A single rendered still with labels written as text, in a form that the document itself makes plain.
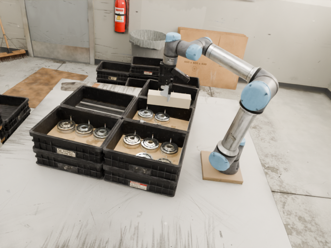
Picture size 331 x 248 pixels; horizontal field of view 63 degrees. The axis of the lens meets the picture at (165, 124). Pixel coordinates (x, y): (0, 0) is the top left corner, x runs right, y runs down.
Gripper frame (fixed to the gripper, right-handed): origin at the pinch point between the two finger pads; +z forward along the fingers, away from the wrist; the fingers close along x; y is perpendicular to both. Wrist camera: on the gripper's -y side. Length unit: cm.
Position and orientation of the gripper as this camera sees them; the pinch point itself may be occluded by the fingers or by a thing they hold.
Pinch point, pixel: (169, 97)
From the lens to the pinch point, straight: 153.0
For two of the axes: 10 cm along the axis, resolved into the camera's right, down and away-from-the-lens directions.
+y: -9.9, -1.2, -0.3
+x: -0.5, 5.5, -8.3
